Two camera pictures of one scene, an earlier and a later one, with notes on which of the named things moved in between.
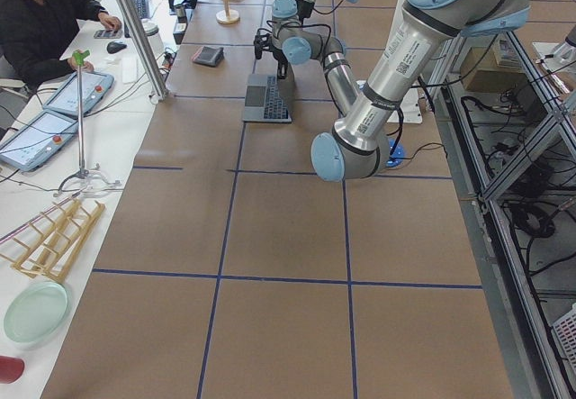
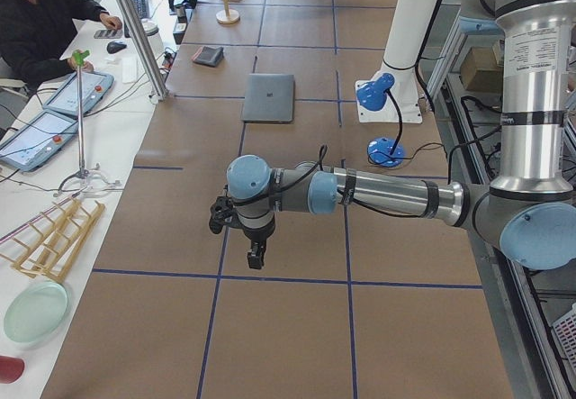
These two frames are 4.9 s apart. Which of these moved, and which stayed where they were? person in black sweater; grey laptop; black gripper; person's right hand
Moved: black gripper
Stayed: person's right hand; grey laptop; person in black sweater
